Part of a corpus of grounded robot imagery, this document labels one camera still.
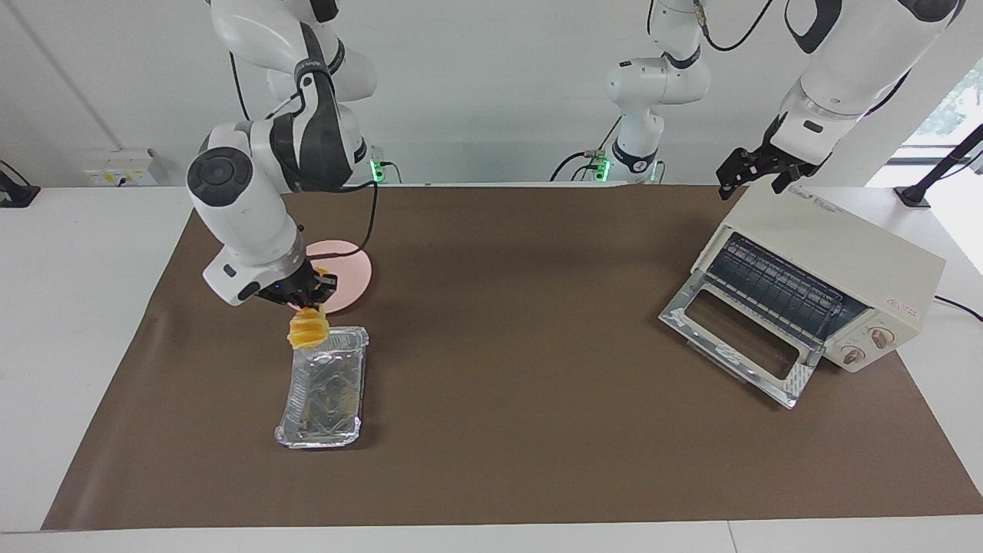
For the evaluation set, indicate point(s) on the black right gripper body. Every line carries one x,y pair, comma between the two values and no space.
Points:
296,288

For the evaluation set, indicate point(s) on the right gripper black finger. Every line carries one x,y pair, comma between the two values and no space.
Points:
318,303
298,304

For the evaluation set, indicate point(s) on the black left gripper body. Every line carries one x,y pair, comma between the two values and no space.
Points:
776,160

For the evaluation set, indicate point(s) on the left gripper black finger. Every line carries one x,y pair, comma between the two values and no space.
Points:
729,173
785,180

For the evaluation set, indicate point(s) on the golden ridged bread loaf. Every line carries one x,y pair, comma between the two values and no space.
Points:
309,330

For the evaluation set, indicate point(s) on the aluminium foil tray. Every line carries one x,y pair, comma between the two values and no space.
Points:
322,399

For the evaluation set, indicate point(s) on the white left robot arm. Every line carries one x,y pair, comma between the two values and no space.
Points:
852,69

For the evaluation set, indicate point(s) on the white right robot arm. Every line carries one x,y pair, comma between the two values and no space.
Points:
253,223

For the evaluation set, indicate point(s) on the white toaster oven body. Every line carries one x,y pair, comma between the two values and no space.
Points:
837,246

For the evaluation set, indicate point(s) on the metal oven rack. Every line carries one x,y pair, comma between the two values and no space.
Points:
776,284

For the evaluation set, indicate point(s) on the beige oven knob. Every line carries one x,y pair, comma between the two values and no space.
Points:
882,337
854,355

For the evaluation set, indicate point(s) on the glass oven door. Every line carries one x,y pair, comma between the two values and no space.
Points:
737,361

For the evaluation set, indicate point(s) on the pink round plate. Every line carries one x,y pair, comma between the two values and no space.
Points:
349,269

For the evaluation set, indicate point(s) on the bright window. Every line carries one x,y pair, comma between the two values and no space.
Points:
956,104

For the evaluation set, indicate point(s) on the brown table mat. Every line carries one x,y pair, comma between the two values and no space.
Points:
537,445

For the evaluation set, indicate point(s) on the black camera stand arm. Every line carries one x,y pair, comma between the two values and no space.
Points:
941,165

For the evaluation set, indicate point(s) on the white wall power outlet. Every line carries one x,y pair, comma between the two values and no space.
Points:
115,170

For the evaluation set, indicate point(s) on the black clamp mount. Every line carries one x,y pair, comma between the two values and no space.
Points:
15,192

